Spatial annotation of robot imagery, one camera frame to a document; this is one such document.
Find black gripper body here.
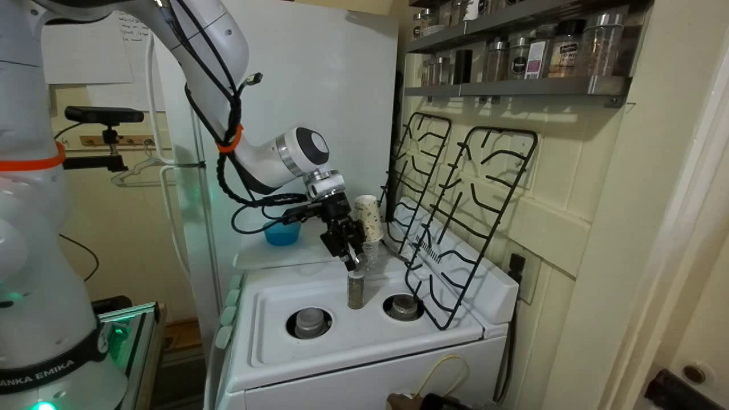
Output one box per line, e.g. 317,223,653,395
306,169,363,260

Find left black stove grate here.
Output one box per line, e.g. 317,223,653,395
382,111,454,260

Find black stove grate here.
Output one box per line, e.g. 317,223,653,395
382,111,454,260
404,126,539,330

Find white gas stove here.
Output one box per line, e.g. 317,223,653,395
202,241,516,410

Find right black stove grate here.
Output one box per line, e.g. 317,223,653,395
404,126,539,330

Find upper metal spice shelf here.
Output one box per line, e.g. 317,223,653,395
407,0,653,52

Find metal spice shelf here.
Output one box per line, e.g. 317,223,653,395
407,0,653,52
405,77,631,107

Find lower metal spice shelf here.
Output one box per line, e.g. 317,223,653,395
405,77,631,107

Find blue bowl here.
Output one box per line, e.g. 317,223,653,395
264,223,301,247

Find white refrigerator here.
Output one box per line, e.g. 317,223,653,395
158,0,399,320

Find wall power outlet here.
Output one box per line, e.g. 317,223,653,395
507,254,526,283

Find black camera on stand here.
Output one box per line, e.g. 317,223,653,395
64,104,143,174

